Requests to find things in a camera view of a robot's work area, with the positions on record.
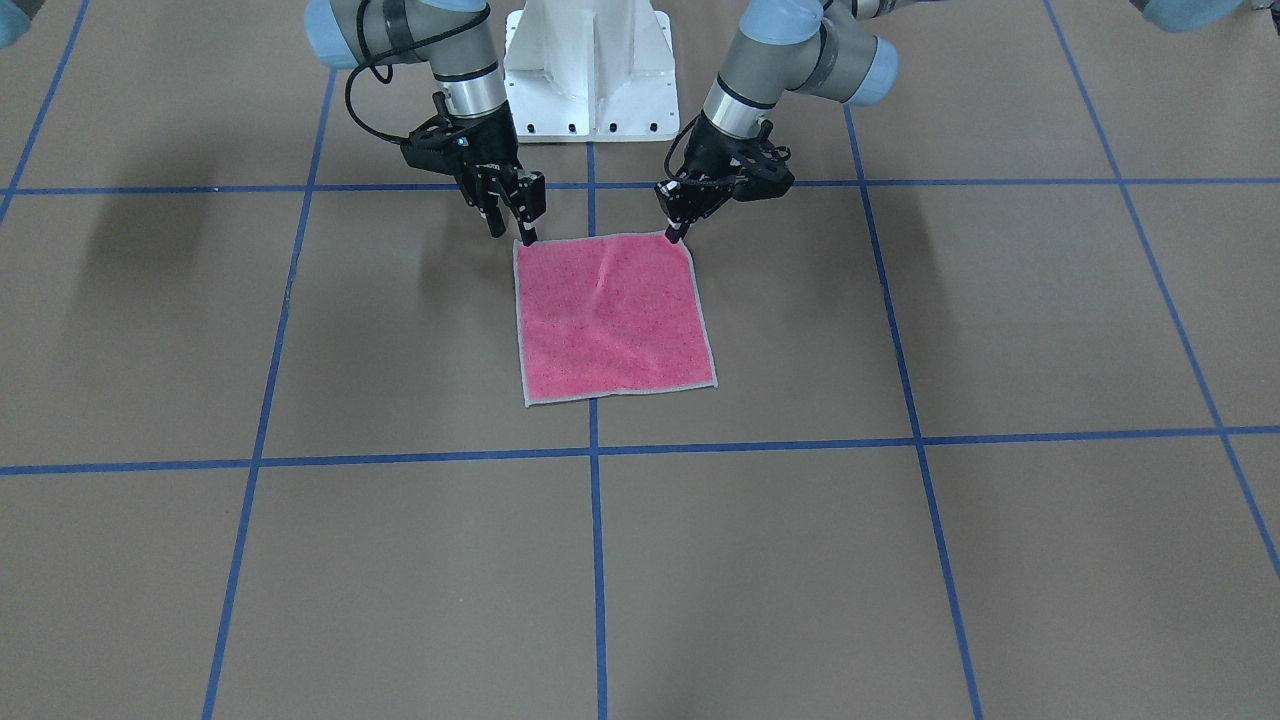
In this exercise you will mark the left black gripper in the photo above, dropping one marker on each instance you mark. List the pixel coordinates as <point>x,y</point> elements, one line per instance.
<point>718,153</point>

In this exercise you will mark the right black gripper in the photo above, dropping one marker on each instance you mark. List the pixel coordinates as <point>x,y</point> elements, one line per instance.
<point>492,146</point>

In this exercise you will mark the pink towel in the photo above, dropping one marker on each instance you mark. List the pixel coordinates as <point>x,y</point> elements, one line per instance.
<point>615,315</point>

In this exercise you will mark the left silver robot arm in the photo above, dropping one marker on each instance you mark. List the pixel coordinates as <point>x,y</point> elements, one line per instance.
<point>812,48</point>

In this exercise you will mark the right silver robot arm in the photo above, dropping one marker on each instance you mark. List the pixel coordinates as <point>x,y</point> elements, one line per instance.
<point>452,37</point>

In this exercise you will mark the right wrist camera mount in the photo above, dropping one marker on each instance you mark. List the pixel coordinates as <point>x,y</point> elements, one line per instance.
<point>437,146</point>

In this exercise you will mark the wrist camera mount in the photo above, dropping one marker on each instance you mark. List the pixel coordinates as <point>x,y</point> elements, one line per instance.
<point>437,146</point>
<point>763,173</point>

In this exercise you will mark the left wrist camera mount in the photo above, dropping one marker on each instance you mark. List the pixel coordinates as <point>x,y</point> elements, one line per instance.
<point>763,173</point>

